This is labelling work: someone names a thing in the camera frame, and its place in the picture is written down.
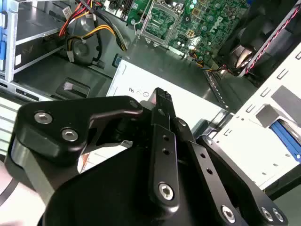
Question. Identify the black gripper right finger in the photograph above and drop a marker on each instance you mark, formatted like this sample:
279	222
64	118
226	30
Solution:
211	169

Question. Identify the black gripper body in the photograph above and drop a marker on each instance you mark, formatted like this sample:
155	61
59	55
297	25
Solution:
105	200

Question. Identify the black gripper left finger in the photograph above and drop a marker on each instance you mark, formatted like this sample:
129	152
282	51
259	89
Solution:
82	108

